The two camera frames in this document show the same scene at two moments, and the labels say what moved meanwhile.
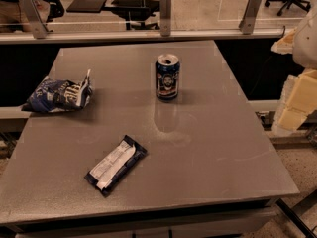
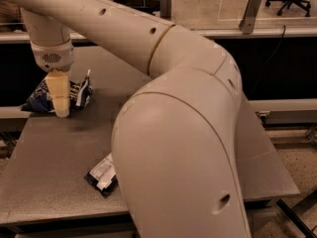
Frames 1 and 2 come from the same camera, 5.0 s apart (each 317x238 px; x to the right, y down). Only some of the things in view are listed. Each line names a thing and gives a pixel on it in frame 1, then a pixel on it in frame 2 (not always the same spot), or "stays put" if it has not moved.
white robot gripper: x=307 y=44 -> x=52 y=59
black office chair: x=291 y=0 stays put
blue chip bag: x=60 y=95 stays put
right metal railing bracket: x=249 y=19 stays put
